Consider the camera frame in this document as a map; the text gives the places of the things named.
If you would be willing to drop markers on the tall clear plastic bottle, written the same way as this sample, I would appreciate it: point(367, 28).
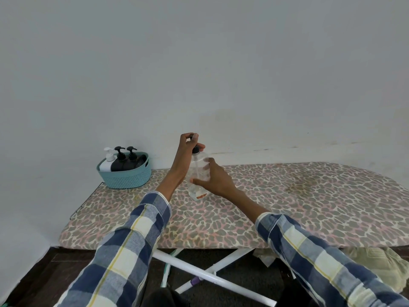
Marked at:
point(199, 172)

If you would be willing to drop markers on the person's left hand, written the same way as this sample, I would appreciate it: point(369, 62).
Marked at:
point(183, 156)

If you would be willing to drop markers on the teal plastic basket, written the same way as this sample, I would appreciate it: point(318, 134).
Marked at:
point(127, 179)

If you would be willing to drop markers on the person's left forearm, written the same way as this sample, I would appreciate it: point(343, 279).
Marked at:
point(124, 249)

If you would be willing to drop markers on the white square dispenser bottle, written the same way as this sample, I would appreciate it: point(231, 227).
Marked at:
point(105, 165)

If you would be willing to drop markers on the leopard print ironing board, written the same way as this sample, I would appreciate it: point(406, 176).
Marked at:
point(319, 204)

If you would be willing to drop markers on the person's right hand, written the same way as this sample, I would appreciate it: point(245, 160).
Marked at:
point(217, 182)

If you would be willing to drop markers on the black soap dispenser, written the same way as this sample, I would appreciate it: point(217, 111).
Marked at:
point(118, 165)
point(137, 163)

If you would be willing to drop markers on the person's right forearm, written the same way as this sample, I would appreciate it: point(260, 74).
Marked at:
point(313, 252)

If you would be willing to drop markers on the person's black trousers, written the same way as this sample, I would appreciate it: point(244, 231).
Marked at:
point(166, 298)

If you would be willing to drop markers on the long-tube black pump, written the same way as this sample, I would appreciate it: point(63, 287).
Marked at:
point(195, 150)

